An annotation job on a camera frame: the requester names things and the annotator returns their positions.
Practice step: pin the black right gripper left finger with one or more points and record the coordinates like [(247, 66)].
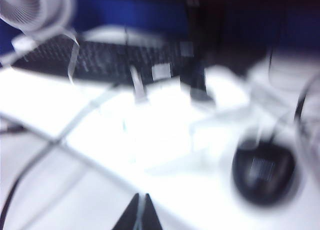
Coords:
[(131, 215)]

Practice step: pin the white power strip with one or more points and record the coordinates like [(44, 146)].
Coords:
[(155, 130)]

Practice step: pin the black monitor stand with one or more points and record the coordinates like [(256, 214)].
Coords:
[(225, 40)]

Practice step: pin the black keyboard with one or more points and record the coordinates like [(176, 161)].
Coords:
[(107, 60)]

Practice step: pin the black computer mouse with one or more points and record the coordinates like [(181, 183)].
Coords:
[(263, 172)]

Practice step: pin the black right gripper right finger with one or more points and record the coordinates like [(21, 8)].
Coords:
[(151, 215)]

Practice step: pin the white desk fan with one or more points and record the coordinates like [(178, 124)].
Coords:
[(27, 7)]

